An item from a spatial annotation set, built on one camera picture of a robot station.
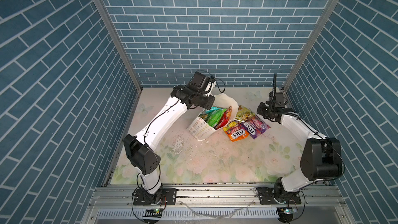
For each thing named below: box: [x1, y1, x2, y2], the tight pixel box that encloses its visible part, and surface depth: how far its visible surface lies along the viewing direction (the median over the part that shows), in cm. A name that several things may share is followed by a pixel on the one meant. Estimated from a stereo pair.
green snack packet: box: [205, 108, 227, 128], surface depth 85 cm
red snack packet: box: [215, 105, 233, 131], surface depth 86 cm
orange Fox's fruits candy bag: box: [222, 120, 250, 142], surface depth 96 cm
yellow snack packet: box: [236, 105, 256, 122], surface depth 102 cm
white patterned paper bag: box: [186, 93, 239, 142], surface depth 83 cm
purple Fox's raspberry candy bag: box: [243, 115, 272, 140], surface depth 98 cm
